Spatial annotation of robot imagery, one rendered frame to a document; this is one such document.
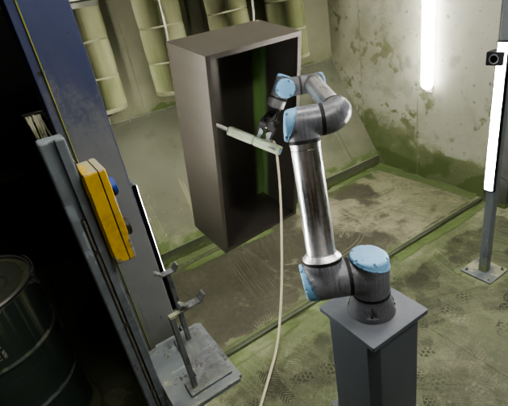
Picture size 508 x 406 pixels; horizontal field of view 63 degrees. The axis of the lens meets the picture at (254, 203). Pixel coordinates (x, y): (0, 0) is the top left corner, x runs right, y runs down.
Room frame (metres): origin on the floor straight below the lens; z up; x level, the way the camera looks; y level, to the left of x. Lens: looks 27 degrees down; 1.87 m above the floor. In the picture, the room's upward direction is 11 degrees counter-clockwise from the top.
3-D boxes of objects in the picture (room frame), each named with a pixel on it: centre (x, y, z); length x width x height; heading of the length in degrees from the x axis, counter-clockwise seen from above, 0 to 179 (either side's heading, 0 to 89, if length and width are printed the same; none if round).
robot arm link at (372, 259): (1.28, -0.38, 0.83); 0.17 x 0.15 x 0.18; 88
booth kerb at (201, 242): (3.25, -0.14, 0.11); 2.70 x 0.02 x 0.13; 118
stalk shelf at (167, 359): (1.03, 0.31, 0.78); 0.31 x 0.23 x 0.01; 28
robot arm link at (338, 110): (1.73, -0.37, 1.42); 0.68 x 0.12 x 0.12; 178
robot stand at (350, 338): (1.28, -0.39, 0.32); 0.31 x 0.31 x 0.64; 28
